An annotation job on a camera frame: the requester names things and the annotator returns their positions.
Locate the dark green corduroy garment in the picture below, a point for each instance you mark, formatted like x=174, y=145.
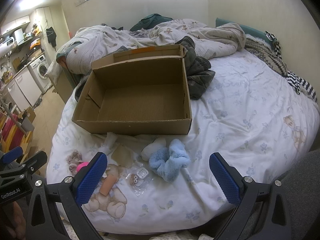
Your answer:
x=199, y=75

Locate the wooden rack with red bag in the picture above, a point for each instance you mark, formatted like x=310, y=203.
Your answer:
x=12, y=136

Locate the white fluffy sock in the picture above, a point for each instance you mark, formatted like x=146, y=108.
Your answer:
x=153, y=147

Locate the person's left hand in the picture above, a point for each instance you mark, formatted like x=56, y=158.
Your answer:
x=13, y=224

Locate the teal pillow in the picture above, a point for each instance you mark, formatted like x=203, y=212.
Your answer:
x=264, y=35

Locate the brown cardboard box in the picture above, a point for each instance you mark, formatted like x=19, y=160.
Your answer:
x=140, y=91

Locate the white cabinet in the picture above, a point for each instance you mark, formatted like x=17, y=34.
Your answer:
x=23, y=89

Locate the bear print duvet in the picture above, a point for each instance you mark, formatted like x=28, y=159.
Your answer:
x=92, y=43

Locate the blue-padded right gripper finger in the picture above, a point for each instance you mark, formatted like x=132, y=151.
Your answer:
x=44, y=221
x=261, y=210

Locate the mauve fabric scrunchie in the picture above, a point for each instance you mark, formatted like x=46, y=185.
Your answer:
x=73, y=161

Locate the light blue fluffy scrunchie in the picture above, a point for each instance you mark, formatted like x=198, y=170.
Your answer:
x=168, y=161

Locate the white washing machine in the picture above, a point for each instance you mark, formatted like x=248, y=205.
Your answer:
x=39, y=71

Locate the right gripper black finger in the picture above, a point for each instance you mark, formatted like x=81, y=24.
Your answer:
x=36, y=161

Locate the white pen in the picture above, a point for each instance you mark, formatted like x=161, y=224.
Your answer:
x=189, y=180

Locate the dark green clothing pile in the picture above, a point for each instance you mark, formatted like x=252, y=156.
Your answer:
x=150, y=22

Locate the white tissue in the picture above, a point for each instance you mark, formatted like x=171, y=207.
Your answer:
x=108, y=143

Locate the black hanging garment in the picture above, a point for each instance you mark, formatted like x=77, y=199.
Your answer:
x=51, y=36

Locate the clear plastic bag with parts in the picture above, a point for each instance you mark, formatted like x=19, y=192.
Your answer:
x=138, y=178

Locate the white floral bed sheet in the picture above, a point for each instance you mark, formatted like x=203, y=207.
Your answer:
x=249, y=114

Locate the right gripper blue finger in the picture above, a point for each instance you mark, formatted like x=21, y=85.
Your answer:
x=11, y=156

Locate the beige foam cylinder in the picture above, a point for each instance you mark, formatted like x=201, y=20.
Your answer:
x=107, y=184

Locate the pink rubber duck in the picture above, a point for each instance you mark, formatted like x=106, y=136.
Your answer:
x=81, y=165

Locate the patterned knit blanket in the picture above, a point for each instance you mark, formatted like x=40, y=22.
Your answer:
x=263, y=51

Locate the black white striped cloth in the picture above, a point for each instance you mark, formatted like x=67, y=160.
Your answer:
x=297, y=83

